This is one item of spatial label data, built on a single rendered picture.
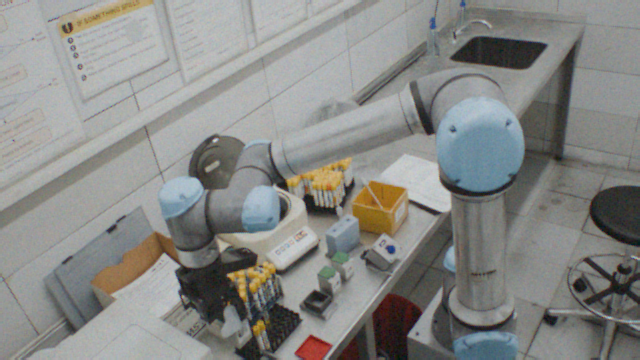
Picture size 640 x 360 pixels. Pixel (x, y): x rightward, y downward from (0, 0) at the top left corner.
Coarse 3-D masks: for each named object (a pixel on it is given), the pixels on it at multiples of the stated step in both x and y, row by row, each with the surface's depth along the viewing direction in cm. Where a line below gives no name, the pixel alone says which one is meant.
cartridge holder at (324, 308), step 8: (312, 296) 143; (320, 296) 143; (328, 296) 141; (304, 304) 141; (312, 304) 139; (320, 304) 141; (328, 304) 140; (336, 304) 141; (312, 312) 140; (320, 312) 138; (328, 312) 139
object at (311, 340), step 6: (312, 336) 134; (306, 342) 133; (312, 342) 133; (318, 342) 132; (324, 342) 132; (300, 348) 131; (306, 348) 131; (312, 348) 131; (318, 348) 131; (324, 348) 131; (330, 348) 130; (294, 354) 130; (300, 354) 130; (306, 354) 130; (312, 354) 130; (318, 354) 129; (324, 354) 129
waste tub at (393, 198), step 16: (368, 192) 171; (384, 192) 170; (400, 192) 167; (352, 208) 163; (368, 208) 160; (384, 208) 173; (400, 208) 162; (368, 224) 163; (384, 224) 160; (400, 224) 165
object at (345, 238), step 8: (352, 216) 157; (336, 224) 155; (344, 224) 154; (352, 224) 154; (328, 232) 152; (336, 232) 152; (344, 232) 153; (352, 232) 156; (328, 240) 153; (336, 240) 151; (344, 240) 154; (352, 240) 157; (328, 248) 155; (336, 248) 152; (344, 248) 155; (352, 248) 158; (360, 248) 159; (328, 256) 157; (352, 256) 157
